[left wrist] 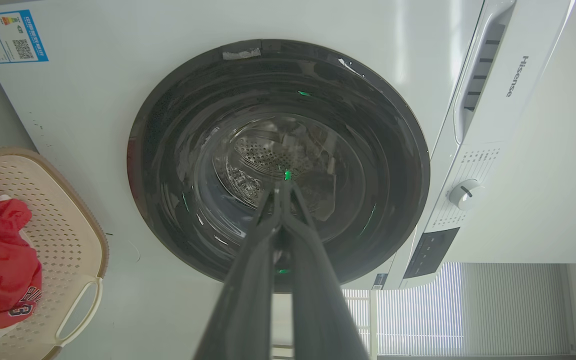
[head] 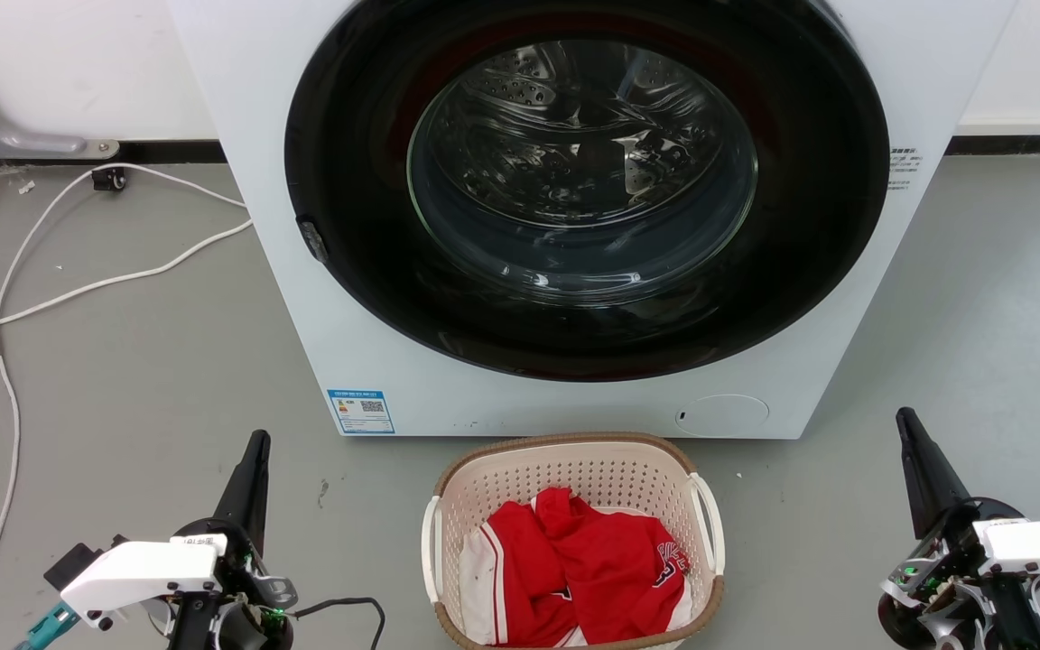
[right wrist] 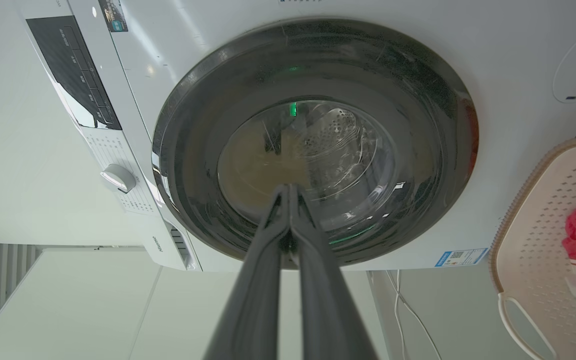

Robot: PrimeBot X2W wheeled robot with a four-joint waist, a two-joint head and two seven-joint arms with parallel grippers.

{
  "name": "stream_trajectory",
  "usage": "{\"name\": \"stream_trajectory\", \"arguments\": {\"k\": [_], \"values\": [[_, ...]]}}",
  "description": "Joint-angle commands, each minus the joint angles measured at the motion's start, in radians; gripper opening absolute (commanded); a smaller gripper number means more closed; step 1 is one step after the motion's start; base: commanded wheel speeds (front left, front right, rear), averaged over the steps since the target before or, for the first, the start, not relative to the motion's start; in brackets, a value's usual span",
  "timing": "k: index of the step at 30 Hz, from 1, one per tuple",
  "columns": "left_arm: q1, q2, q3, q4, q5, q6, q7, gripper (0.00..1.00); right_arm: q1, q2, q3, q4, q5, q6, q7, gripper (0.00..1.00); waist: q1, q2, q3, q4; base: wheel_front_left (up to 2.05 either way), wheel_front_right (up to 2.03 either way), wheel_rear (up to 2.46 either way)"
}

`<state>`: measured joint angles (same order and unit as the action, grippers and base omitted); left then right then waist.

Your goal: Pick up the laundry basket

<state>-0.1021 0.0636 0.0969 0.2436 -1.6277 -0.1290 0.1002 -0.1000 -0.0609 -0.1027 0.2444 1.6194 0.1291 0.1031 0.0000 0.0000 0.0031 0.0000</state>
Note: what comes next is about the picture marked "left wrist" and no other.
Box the white Hisense washing machine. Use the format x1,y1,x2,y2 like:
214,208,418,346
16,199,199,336
0,0,576,360

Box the beige perforated laundry basket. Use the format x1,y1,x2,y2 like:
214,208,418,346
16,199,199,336
0,147,110,360

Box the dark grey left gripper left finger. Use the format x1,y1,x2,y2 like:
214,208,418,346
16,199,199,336
193,181,285,360

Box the white washing machine dial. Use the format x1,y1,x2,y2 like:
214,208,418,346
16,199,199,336
448,179,484,211

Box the blue energy label sticker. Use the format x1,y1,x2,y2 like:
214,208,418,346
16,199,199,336
0,9,49,65

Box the dark round washing machine door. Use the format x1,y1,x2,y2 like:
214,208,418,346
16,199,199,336
127,39,431,294

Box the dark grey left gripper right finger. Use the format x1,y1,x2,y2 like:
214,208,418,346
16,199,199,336
282,181,370,360

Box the white window blinds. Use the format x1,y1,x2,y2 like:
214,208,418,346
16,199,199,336
342,262,574,357

